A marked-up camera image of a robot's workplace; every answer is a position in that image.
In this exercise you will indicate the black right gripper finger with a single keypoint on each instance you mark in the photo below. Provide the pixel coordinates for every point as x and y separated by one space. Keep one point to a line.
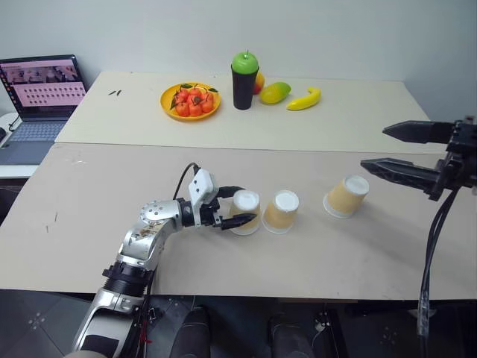
421 131
402 173

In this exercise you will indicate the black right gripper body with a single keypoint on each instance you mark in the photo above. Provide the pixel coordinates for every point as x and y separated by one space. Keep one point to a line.
462 160

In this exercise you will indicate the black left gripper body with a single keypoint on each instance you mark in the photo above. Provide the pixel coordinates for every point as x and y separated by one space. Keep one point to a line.
206 216

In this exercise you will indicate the tan paper cup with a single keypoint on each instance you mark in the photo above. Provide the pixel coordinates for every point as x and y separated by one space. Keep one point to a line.
279 214
344 199
244 203

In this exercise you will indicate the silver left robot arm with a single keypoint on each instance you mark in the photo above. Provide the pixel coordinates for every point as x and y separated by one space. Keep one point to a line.
149 220

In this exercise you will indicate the small orange toy tangerine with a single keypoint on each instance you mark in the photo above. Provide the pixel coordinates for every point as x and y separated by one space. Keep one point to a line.
182 109
195 110
206 107

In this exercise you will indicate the black plastic tumbler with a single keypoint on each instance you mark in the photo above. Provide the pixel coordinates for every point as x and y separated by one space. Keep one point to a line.
243 91

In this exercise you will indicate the yellow plastic plate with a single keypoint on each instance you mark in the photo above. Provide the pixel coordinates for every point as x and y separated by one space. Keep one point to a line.
167 108

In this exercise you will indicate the green yellow toy mango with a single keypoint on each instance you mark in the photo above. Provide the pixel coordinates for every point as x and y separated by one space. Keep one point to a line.
275 93

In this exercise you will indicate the red yellow toy peach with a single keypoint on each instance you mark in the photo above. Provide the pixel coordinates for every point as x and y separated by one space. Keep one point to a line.
259 84

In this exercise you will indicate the dark rounded shape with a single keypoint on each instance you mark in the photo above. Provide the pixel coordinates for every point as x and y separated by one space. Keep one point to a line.
194 332

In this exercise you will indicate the yellow toy banana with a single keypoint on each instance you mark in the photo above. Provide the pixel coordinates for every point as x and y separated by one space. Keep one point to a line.
305 100

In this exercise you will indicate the green toy apple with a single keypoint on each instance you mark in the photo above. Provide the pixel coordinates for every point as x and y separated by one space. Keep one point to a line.
244 62

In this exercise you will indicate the grey open laptop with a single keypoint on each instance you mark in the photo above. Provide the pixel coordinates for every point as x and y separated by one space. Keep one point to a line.
41 93

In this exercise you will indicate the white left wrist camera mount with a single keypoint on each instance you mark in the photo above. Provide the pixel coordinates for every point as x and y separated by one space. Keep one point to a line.
201 184

